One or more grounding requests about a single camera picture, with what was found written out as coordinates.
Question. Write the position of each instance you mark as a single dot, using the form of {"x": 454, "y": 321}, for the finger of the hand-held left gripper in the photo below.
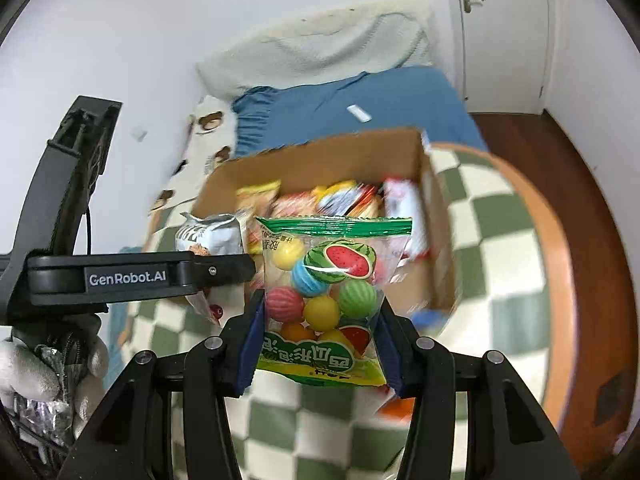
{"x": 227, "y": 268}

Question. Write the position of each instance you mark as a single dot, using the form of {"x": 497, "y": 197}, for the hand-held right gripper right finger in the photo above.
{"x": 387, "y": 355}

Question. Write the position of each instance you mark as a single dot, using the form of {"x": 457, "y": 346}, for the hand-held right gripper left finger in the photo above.
{"x": 252, "y": 345}

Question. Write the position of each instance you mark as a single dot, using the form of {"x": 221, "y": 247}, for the grey chocolate chip cookie packet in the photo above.
{"x": 215, "y": 237}

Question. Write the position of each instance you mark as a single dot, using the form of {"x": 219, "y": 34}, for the yellow small cake packet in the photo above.
{"x": 257, "y": 195}

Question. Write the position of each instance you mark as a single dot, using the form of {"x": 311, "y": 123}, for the green gumball candy bag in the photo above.
{"x": 325, "y": 305}

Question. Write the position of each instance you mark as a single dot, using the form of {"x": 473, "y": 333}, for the orange panda biscuit packet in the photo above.
{"x": 345, "y": 194}

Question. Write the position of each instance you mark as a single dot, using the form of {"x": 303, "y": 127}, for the red white snack packet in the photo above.
{"x": 400, "y": 200}

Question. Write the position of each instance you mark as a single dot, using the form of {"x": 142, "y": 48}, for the printed cardboard box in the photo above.
{"x": 350, "y": 160}

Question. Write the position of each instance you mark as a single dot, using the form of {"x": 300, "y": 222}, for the person's left hand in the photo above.
{"x": 27, "y": 372}

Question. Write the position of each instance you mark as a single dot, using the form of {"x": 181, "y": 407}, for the light blue pillow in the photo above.
{"x": 117, "y": 330}

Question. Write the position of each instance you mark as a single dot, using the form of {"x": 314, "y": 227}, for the orange snack packet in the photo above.
{"x": 400, "y": 407}

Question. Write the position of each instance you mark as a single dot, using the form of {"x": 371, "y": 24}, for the bear print pillow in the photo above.
{"x": 200, "y": 145}

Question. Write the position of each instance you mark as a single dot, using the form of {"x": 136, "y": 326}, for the green white checkered mat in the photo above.
{"x": 500, "y": 270}

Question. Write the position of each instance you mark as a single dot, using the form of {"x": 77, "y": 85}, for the blue bedsheet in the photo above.
{"x": 325, "y": 105}

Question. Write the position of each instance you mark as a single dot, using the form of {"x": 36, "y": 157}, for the small white paper slip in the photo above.
{"x": 359, "y": 113}

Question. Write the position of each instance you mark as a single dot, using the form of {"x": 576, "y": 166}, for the grey quilted pillow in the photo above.
{"x": 310, "y": 45}

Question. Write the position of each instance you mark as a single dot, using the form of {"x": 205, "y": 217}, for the white door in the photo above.
{"x": 500, "y": 35}

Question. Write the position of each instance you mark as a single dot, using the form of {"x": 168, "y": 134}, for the white wall outlet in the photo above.
{"x": 139, "y": 134}

